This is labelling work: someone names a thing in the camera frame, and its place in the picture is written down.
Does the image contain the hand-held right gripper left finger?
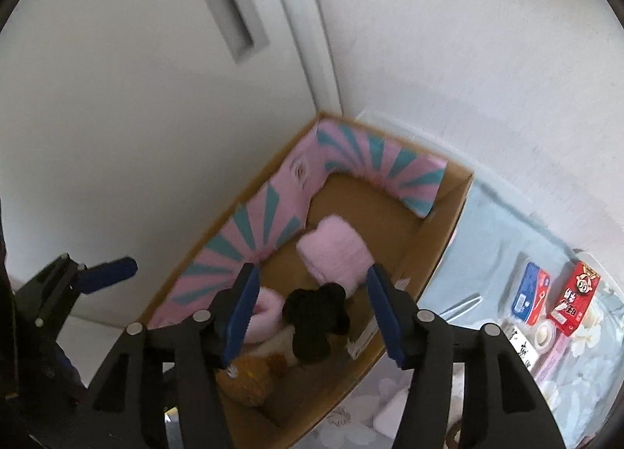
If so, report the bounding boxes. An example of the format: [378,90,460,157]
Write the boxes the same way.
[73,261,264,449]

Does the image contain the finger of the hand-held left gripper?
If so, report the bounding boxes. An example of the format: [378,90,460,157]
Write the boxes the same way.
[14,254,138,339]

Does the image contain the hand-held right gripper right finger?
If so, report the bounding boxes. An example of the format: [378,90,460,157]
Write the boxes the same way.
[365,264,566,449]

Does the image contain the pink teal printed cardboard box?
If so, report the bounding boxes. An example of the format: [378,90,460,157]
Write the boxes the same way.
[139,110,476,440]

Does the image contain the pink white fluffy scrunchie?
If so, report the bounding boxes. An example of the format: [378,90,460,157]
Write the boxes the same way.
[244,286,286,345]

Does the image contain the brown plush toy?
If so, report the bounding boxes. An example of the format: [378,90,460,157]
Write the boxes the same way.
[214,327,298,408]

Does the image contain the black scrunchie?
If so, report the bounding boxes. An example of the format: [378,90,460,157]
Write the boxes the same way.
[284,283,352,364]

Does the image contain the metal tweezers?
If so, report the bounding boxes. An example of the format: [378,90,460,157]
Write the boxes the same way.
[441,294,483,320]

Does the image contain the pink fluffy cloth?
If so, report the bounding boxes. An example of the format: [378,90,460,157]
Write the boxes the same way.
[296,215,376,301]

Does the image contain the white printed card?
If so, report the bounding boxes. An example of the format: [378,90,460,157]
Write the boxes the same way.
[504,325,542,372]

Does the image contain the floral tablecloth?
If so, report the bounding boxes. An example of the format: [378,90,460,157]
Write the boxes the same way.
[312,110,624,449]

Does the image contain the blue red packet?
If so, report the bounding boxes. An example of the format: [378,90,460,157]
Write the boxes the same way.
[509,261,551,325]

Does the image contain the white tape roll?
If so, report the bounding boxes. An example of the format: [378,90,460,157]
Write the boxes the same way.
[534,320,560,347]

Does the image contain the white door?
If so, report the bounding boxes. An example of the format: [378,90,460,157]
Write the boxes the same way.
[0,0,320,333]

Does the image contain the pink packet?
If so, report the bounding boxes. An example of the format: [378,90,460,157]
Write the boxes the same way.
[531,332,571,382]

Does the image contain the red snack packet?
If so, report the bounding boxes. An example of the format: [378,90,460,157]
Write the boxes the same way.
[546,261,603,337]

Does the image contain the white door frame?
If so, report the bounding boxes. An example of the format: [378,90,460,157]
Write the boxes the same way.
[261,0,343,115]

